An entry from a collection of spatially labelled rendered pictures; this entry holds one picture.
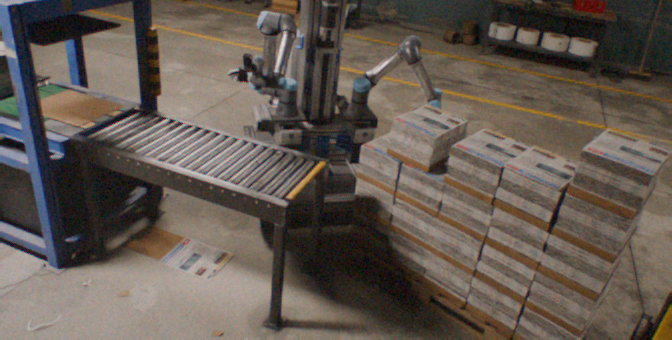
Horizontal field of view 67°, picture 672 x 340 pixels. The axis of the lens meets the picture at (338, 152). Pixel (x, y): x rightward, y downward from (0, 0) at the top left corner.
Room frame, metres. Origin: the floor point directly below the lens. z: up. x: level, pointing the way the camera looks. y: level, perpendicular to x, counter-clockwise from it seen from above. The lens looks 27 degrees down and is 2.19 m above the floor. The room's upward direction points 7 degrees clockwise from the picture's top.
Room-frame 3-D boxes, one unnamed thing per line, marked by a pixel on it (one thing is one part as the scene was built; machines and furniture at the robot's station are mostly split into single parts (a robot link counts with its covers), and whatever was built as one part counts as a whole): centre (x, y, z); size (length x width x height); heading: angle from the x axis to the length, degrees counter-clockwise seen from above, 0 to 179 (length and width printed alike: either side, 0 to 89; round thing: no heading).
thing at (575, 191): (2.08, -1.27, 0.63); 0.38 x 0.29 x 0.97; 142
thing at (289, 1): (9.28, 0.85, 0.28); 1.20 x 0.83 x 0.57; 71
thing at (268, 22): (3.13, 0.51, 1.19); 0.15 x 0.12 x 0.55; 83
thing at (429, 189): (2.54, -0.70, 0.42); 1.17 x 0.39 x 0.83; 52
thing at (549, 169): (2.27, -1.03, 1.06); 0.37 x 0.28 x 0.01; 140
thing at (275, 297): (2.08, 0.24, 0.34); 0.06 x 0.06 x 0.68; 71
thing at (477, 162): (2.46, -0.80, 0.95); 0.38 x 0.29 x 0.23; 141
